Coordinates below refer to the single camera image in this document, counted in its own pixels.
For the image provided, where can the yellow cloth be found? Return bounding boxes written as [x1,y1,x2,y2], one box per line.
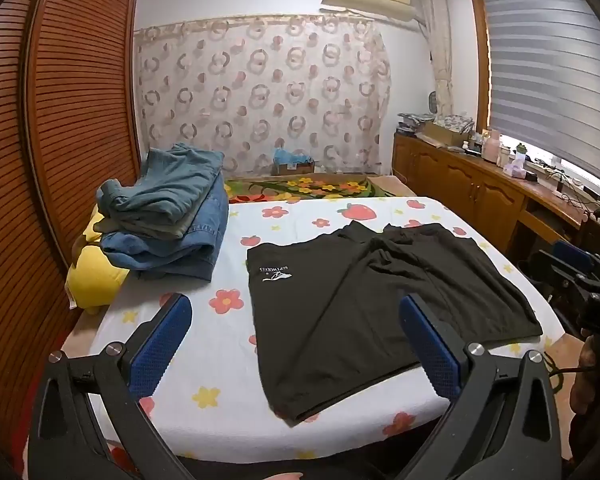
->
[67,208,131,316]

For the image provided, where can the green floral blanket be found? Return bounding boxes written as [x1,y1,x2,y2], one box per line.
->
[224,172,381,204]

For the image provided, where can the folded blue denim jeans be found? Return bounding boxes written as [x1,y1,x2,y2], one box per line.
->
[100,180,230,281]

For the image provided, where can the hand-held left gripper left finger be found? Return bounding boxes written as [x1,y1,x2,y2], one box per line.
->
[27,292,193,480]

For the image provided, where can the person's right hand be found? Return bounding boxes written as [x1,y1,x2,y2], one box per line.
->
[569,332,600,421]

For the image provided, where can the circle patterned wall curtain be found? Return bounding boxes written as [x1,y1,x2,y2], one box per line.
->
[134,14,392,181]

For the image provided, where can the purple box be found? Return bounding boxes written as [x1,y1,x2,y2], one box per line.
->
[502,152,529,179]

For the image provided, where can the pink bottle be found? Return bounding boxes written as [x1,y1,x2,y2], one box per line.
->
[482,130,503,163]

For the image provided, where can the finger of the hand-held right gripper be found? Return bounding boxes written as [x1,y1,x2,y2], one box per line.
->
[527,240,600,293]

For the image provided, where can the black cable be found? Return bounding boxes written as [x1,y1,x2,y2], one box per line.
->
[544,352,583,386]

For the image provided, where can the black pants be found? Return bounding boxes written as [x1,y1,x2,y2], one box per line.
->
[246,221,544,428]

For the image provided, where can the wooden sideboard cabinet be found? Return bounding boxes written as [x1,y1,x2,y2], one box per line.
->
[392,130,600,281]

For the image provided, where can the grey window blind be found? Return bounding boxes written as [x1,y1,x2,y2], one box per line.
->
[480,0,600,196]

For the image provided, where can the patterned cloth pile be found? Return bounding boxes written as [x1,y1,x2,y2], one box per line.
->
[397,112,476,136]

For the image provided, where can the white floral bed sheet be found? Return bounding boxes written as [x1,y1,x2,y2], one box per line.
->
[62,196,566,463]

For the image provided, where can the cardboard box with blue cloth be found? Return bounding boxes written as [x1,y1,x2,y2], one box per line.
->
[271,149,316,176]

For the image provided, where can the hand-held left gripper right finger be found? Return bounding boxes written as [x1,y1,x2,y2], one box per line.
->
[399,294,563,480]

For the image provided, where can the folded teal pants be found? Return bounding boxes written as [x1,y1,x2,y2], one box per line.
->
[96,142,225,239]

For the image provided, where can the cream window curtain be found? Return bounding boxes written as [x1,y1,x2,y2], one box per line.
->
[420,0,456,121]

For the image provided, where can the wooden louvered wardrobe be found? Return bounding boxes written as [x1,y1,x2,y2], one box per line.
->
[0,0,143,461]

